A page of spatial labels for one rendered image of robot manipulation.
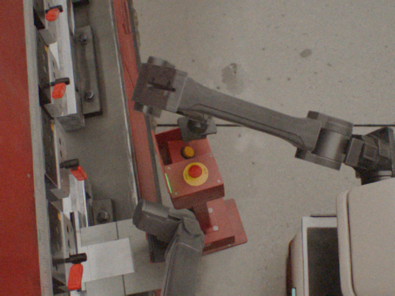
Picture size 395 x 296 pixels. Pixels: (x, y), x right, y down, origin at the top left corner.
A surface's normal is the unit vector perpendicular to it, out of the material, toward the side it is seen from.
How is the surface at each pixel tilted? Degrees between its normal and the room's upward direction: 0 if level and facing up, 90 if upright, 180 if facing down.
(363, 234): 42
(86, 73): 0
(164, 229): 49
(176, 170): 0
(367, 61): 0
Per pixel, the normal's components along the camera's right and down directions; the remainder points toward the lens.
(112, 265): -0.08, -0.39
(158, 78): -0.68, -0.18
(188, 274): 0.47, -0.83
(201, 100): 0.36, 0.14
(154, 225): 0.07, 0.37
